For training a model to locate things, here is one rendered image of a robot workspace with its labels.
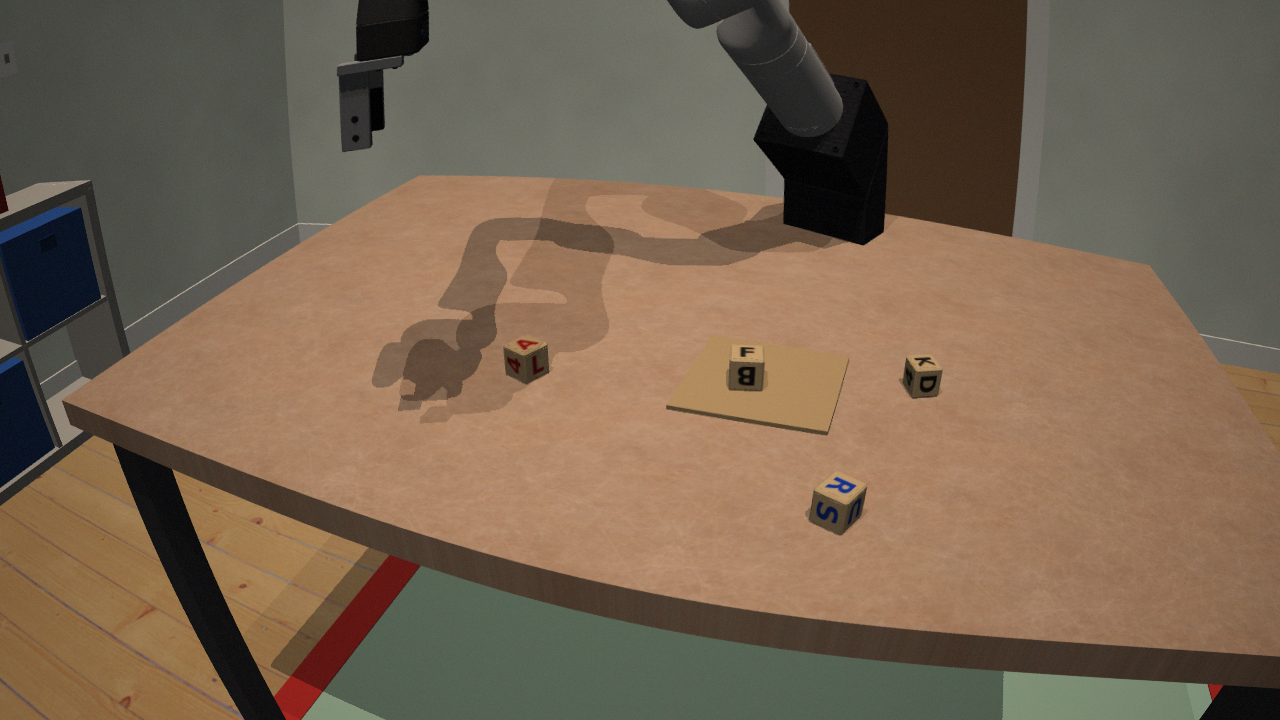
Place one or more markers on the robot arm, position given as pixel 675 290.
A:
pixel 769 48

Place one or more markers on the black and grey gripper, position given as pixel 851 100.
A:
pixel 386 31

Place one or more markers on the tan flat mat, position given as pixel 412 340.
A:
pixel 800 391

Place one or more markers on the tan wooden letter block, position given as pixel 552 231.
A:
pixel 746 369
pixel 837 502
pixel 922 376
pixel 526 358

